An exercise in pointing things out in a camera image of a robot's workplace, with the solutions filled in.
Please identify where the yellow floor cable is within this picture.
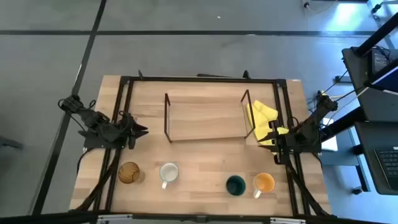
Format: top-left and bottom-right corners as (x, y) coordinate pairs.
(300, 0), (339, 15)

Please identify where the black laptop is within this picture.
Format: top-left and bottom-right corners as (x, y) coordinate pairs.
(354, 121), (398, 196)

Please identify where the dark green cup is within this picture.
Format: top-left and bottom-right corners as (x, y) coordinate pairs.
(225, 175), (247, 197)

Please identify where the black diagonal beam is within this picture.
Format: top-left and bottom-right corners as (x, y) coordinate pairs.
(355, 12), (398, 57)

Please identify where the black device on desk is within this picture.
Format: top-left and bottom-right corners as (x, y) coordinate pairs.
(369, 47), (393, 75)

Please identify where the yellow cloth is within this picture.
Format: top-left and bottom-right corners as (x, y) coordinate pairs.
(246, 99), (290, 146)

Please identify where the black aluminium table frame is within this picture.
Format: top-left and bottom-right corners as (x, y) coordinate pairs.
(68, 70), (333, 218)

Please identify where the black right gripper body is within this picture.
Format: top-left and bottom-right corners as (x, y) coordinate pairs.
(272, 119), (294, 165)

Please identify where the dark grey floor stand foot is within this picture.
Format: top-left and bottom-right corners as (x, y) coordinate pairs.
(0, 136), (24, 151)

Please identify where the amber ribbed glass cup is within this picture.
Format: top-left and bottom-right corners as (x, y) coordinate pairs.
(118, 161), (146, 185)

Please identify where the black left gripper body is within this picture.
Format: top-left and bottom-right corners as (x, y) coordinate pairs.
(117, 112), (138, 149)

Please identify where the white mug red lattice pattern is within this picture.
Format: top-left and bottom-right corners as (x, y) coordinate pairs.
(159, 162), (180, 190)

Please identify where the dark grey desk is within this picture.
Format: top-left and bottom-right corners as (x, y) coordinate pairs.
(341, 46), (398, 123)

